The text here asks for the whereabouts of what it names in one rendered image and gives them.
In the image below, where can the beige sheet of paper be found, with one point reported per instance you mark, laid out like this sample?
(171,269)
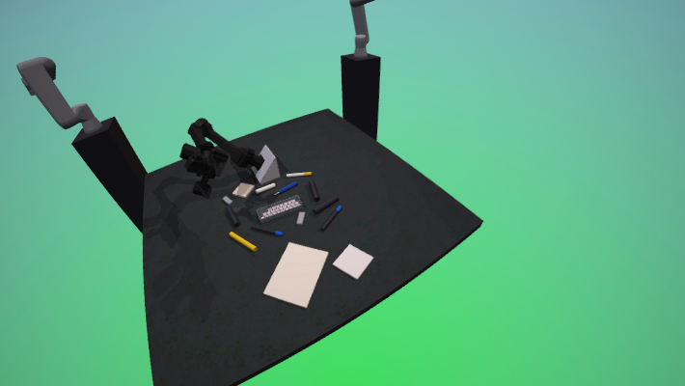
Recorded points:
(296,275)

